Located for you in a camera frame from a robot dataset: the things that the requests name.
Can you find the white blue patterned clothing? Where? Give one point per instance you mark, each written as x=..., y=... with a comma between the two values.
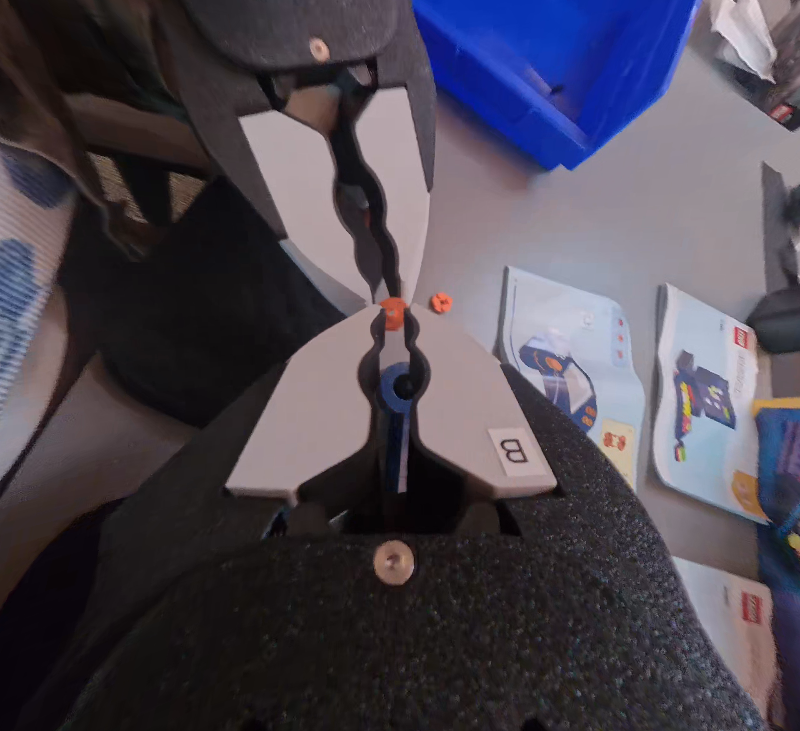
x=28, y=281

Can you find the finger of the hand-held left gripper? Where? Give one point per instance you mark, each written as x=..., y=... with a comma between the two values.
x=400, y=168
x=294, y=181

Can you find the instruction booklet arcade cover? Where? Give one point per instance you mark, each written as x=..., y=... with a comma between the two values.
x=700, y=443

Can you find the white instruction booklet red logo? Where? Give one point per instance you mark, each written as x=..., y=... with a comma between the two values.
x=719, y=618

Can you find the orange plastic nut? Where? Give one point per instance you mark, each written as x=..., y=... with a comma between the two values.
x=392, y=312
x=440, y=302

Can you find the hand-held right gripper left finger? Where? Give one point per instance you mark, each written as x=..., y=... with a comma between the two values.
x=300, y=418

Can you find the small dark box red logo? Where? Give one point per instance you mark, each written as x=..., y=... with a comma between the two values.
x=784, y=113

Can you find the open instruction booklet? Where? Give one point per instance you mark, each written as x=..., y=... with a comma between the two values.
x=562, y=331

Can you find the dark cloth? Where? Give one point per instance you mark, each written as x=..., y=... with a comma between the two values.
x=206, y=318

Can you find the clear plastic bag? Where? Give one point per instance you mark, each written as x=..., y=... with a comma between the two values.
x=744, y=24

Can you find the blue plastic bolt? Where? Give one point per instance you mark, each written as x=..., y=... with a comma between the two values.
x=389, y=393

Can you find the black textured case half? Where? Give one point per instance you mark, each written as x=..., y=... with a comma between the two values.
x=775, y=224
x=778, y=321

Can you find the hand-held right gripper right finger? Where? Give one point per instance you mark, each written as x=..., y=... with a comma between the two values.
x=475, y=418

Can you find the blue toy box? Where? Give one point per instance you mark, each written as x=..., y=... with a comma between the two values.
x=781, y=474

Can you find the blue plastic bin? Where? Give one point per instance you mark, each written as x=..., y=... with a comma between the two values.
x=531, y=24

